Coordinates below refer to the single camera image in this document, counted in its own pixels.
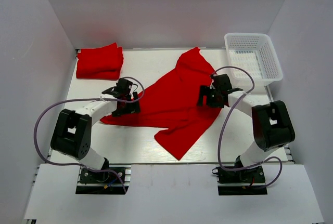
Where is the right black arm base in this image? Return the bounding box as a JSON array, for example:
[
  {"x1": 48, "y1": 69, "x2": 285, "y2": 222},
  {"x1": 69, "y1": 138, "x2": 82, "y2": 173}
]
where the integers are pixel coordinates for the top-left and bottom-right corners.
[{"x1": 212, "y1": 166, "x2": 267, "y2": 196}]

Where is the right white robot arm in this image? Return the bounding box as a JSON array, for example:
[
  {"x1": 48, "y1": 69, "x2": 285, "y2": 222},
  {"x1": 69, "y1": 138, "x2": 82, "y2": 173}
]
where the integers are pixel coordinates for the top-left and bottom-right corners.
[{"x1": 197, "y1": 74, "x2": 295, "y2": 182}]

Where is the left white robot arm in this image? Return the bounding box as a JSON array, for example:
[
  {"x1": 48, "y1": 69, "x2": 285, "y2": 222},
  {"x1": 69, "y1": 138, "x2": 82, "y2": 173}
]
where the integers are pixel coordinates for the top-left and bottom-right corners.
[{"x1": 50, "y1": 76, "x2": 140, "y2": 182}]

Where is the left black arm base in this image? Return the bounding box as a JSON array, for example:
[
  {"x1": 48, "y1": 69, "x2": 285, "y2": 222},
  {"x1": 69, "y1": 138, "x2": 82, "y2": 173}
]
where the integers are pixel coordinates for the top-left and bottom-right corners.
[{"x1": 75, "y1": 165, "x2": 131, "y2": 195}]

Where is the folded red t shirt stack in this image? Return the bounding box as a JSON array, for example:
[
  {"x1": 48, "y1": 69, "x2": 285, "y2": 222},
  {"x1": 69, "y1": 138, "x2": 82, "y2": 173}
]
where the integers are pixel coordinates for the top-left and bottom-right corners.
[{"x1": 76, "y1": 43, "x2": 124, "y2": 81}]

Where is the white plastic basket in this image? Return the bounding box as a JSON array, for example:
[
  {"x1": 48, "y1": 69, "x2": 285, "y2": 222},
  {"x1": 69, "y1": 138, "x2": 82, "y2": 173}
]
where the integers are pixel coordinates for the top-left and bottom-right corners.
[{"x1": 224, "y1": 33, "x2": 283, "y2": 94}]

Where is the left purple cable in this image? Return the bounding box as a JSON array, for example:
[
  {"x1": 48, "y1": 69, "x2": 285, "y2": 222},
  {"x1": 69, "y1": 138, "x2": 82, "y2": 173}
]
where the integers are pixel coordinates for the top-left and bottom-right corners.
[{"x1": 34, "y1": 76, "x2": 145, "y2": 194}]

